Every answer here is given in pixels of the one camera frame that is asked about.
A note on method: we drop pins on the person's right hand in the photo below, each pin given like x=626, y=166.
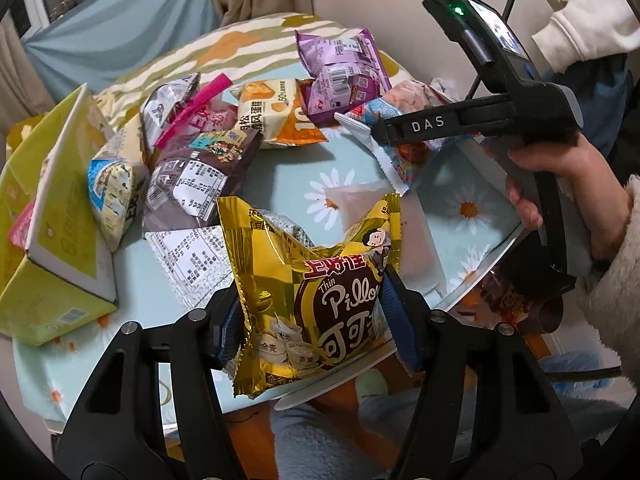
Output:
x=575, y=160

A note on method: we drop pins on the yellow green cardboard box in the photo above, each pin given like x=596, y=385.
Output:
x=55, y=240

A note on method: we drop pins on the gold snack packet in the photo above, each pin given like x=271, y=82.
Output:
x=300, y=270

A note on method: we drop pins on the purple snack packet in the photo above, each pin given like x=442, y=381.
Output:
x=340, y=75

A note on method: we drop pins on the grey brown snack packet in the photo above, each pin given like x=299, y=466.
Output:
x=165, y=102

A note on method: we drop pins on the light blue cloth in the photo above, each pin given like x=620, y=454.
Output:
x=130, y=25

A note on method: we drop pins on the dark brown snack packet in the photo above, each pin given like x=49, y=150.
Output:
x=200, y=180

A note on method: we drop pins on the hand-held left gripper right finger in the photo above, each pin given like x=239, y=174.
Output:
x=400, y=320

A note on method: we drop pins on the striped floral blanket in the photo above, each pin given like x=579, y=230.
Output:
x=240, y=45

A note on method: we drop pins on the daisy print tablecloth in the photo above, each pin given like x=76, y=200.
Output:
x=295, y=180

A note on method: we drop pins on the orange white cake packet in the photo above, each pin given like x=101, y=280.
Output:
x=270, y=110

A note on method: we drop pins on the silver snack packet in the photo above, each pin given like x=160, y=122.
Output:
x=190, y=260

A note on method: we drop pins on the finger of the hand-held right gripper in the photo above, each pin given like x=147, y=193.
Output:
x=430, y=125

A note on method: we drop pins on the white hoodie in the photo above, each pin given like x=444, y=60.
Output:
x=585, y=5

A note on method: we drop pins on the person's right forearm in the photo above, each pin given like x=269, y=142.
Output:
x=615, y=280

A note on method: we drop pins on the pink candy packet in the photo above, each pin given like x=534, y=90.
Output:
x=200, y=105

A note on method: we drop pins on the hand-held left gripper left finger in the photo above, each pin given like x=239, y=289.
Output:
x=227, y=327

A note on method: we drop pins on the small pink packet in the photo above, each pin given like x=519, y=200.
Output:
x=21, y=225

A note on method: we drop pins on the dark blue garment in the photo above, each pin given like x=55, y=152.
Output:
x=622, y=120

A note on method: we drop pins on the blue white pink snack packet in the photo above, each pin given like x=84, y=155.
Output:
x=405, y=165

